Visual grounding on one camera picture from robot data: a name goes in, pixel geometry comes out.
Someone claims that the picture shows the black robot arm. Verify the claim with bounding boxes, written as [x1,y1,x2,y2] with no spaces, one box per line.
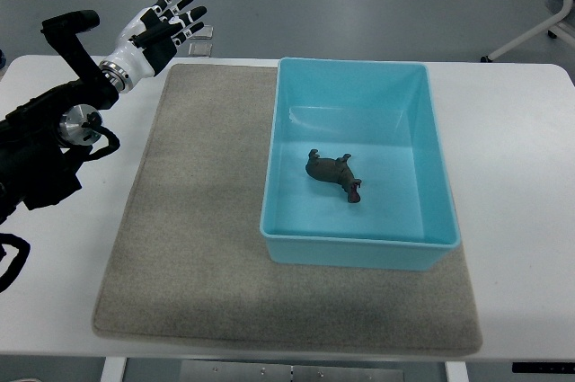
[1,10,120,220]

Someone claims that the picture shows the black sleeved cable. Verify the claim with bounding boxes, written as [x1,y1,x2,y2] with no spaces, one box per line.
[0,232,32,294]

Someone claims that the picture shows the black table control panel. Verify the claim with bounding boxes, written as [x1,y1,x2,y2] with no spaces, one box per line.
[512,361,575,375]

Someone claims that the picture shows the metal table frame bracket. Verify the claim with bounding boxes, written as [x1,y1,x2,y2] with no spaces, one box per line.
[179,360,404,382]

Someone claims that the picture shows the grey felt mat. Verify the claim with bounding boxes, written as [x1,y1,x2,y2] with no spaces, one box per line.
[93,64,482,356]

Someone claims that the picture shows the brown toy hippo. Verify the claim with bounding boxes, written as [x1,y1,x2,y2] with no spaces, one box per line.
[305,149,362,203]

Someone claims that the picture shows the white chair base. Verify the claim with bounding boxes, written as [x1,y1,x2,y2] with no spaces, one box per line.
[479,0,574,63]

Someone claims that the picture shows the blue plastic box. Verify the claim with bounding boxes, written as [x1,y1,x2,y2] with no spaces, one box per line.
[260,58,461,271]

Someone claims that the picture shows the lower floor outlet plate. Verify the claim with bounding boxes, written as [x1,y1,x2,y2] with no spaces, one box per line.
[188,41,212,58]

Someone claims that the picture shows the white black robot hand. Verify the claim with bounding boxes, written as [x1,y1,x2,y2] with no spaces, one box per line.
[100,0,207,93]

